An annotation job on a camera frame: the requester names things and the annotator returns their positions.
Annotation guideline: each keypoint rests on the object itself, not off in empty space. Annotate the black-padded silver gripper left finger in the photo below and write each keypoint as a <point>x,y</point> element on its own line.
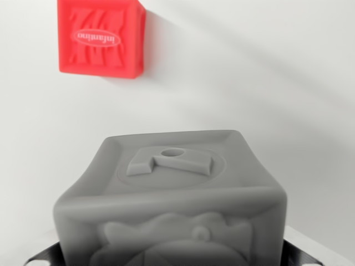
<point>45,255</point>

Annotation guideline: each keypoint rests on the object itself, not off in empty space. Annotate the black-padded silver gripper right finger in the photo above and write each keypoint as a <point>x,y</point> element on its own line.
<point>299,252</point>

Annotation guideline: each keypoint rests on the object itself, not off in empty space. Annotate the grey embossed soft toy cube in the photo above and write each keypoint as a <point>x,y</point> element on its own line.
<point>172,194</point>

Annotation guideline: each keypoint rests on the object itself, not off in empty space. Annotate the red embossed soft toy cube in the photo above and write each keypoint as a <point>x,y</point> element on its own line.
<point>100,38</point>

